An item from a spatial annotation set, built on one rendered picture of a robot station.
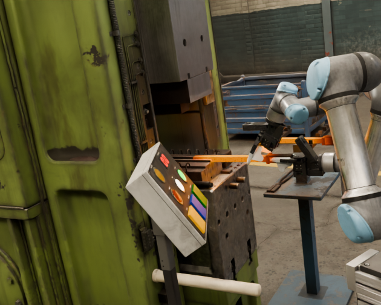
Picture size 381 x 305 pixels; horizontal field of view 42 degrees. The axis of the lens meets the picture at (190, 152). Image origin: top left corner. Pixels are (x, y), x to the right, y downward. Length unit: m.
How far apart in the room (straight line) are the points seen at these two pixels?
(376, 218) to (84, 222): 1.22
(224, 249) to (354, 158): 0.89
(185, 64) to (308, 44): 8.36
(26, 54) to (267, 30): 8.88
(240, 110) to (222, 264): 4.15
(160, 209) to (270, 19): 9.31
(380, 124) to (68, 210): 1.28
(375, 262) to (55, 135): 1.29
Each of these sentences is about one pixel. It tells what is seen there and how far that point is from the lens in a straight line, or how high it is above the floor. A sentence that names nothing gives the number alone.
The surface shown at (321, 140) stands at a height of 0.94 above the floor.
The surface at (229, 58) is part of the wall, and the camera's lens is 11.23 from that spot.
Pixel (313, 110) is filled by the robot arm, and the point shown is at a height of 1.21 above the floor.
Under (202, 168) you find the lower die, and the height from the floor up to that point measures 0.98.
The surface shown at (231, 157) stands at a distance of 2.11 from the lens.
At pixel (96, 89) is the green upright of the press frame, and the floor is 1.40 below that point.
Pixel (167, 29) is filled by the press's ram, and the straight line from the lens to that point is 1.94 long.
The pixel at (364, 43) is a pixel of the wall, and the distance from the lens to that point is 9.86.
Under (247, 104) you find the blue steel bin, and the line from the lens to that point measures 6.14.
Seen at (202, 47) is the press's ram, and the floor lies 1.47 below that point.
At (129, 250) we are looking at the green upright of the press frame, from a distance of 2.01.
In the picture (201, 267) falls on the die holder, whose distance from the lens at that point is 2.27.
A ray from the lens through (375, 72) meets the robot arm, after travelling 1.54.
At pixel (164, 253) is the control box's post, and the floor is 0.86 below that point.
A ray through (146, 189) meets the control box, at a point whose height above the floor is 1.15.
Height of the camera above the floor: 1.61
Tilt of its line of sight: 15 degrees down
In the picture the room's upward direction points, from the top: 9 degrees counter-clockwise
